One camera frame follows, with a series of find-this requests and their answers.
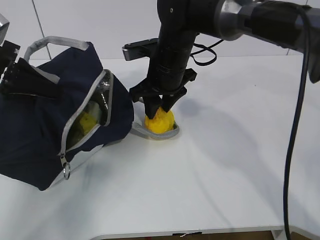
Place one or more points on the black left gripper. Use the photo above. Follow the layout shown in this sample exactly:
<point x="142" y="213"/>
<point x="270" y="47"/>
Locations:
<point x="21" y="78"/>

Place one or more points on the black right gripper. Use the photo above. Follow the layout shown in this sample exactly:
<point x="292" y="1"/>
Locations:
<point x="150" y="92"/>

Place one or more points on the yellow pear-shaped fruit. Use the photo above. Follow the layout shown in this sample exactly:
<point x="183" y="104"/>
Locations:
<point x="161" y="123"/>

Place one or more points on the navy blue lunch bag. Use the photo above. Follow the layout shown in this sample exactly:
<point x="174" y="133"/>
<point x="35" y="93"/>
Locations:
<point x="41" y="140"/>

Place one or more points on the green lid glass container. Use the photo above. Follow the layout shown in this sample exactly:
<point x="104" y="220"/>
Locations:
<point x="94" y="110"/>

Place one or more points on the yellow banana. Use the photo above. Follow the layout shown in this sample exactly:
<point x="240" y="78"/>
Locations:
<point x="87" y="122"/>

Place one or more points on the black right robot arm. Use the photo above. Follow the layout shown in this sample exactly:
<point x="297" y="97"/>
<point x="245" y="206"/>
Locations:
<point x="285" y="24"/>

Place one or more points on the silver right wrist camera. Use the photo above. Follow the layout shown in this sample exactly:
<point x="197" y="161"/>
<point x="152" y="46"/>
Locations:
<point x="139" y="49"/>

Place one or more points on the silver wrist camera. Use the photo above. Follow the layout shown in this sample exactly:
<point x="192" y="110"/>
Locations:
<point x="139" y="49"/>
<point x="4" y="25"/>

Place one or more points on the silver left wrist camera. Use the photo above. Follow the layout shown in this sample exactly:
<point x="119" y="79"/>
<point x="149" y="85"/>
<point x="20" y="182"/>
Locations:
<point x="4" y="25"/>

